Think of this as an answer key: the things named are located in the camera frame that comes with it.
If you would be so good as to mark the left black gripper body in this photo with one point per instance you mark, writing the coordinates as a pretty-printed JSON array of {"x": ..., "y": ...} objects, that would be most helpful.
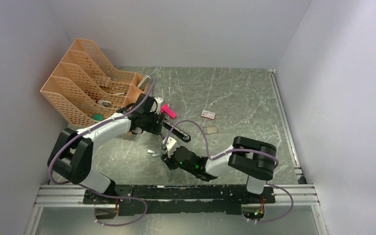
[{"x": 150, "y": 125}]

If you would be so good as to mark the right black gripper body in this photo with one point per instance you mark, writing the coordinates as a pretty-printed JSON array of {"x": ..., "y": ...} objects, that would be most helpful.
[{"x": 172, "y": 163}]

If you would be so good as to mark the pink plastic staple remover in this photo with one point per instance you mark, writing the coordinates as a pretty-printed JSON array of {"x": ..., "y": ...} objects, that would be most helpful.
[{"x": 166, "y": 110}]

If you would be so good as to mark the black stapler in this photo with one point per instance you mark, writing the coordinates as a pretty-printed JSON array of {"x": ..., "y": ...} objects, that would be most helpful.
[{"x": 178, "y": 132}]

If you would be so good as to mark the silver staple strip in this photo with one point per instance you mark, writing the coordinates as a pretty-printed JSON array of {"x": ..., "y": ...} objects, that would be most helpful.
[{"x": 151, "y": 151}]

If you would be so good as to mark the brown cardboard staple tray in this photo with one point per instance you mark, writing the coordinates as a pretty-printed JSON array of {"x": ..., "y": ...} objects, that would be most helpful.
[{"x": 210, "y": 130}]

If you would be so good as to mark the red white staple box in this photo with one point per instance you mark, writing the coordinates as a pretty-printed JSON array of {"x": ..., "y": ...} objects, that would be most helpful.
[{"x": 208, "y": 114}]

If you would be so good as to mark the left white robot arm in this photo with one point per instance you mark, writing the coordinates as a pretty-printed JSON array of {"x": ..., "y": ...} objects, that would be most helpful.
[{"x": 72, "y": 155}]

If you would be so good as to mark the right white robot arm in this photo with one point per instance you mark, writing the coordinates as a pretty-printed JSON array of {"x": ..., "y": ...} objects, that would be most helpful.
[{"x": 254, "y": 158}]

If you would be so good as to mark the grey white device in organizer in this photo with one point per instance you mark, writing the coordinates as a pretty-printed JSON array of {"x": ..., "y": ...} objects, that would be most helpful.
[{"x": 144, "y": 82}]

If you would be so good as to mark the green round object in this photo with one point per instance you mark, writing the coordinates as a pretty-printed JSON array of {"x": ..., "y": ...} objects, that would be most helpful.
[{"x": 97, "y": 117}]

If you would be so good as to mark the silver tape dispenser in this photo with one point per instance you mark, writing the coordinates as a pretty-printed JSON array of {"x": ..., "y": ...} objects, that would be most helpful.
[{"x": 104, "y": 103}]

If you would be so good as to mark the orange mesh file organizer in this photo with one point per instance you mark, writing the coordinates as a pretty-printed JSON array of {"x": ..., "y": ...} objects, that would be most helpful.
[{"x": 83, "y": 76}]

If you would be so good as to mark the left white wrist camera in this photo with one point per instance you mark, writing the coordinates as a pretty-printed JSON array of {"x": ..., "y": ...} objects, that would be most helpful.
[{"x": 158, "y": 103}]

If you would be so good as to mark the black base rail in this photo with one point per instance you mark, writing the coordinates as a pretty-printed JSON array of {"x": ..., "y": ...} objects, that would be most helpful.
[{"x": 155, "y": 199}]

